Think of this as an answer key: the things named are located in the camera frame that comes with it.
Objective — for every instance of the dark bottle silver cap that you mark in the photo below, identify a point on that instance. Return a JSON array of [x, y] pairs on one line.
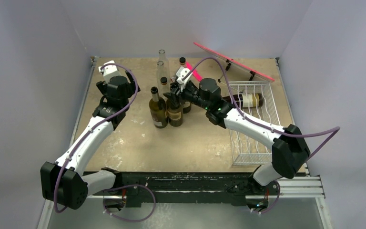
[[175, 113]]

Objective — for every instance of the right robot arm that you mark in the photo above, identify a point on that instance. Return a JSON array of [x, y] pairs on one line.
[[287, 145]]

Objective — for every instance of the pink plastic clip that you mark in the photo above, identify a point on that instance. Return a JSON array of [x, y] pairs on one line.
[[195, 74]]

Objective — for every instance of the gold foil wine bottle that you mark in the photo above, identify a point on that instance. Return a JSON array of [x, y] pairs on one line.
[[245, 100]]

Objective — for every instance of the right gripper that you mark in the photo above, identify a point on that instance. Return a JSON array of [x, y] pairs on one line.
[[177, 91]]

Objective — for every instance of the white wire wine rack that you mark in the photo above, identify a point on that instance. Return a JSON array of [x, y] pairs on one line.
[[251, 128]]

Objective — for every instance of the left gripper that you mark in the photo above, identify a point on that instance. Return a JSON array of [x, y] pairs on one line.
[[132, 86]]

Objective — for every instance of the clear bottle black cap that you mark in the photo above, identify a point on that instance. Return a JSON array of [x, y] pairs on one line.
[[182, 62]]

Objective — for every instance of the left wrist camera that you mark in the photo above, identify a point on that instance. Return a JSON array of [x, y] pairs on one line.
[[109, 70]]

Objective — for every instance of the dark green wine bottle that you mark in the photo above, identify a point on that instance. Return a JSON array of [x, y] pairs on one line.
[[187, 106]]

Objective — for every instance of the pink framed mirror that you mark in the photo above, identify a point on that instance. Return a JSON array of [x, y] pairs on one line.
[[231, 62]]

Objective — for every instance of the black table front frame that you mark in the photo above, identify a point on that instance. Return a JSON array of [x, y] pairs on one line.
[[234, 188]]

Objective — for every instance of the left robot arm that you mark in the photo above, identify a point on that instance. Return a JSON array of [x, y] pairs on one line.
[[63, 181]]

